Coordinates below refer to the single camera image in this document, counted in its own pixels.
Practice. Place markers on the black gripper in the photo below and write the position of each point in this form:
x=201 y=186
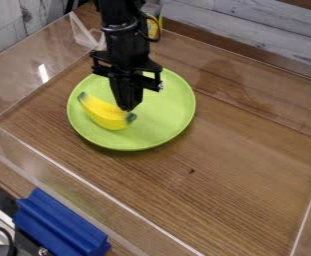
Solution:
x=126 y=64

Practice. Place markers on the yellow toy banana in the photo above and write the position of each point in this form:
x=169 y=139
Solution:
x=106 y=114

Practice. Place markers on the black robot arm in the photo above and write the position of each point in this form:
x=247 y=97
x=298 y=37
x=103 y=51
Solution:
x=120 y=12

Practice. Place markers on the green round plate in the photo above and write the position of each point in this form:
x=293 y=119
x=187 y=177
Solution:
x=165 y=114

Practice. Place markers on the yellow labelled tin can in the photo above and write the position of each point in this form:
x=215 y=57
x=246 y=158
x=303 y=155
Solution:
x=151 y=9

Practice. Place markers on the blue plastic clamp block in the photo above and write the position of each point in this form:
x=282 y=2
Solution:
x=58 y=228

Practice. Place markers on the clear acrylic enclosure wall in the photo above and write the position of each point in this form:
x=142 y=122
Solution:
x=225 y=191

